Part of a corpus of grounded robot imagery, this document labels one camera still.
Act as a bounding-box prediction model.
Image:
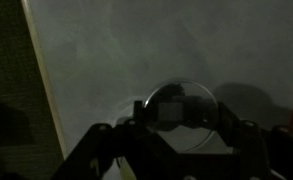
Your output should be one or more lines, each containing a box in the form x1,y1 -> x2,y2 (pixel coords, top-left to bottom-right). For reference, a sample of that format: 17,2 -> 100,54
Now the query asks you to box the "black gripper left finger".
132,99 -> 146,124

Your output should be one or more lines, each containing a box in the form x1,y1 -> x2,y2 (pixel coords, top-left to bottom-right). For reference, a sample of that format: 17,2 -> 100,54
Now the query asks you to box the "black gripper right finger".
217,101 -> 242,135

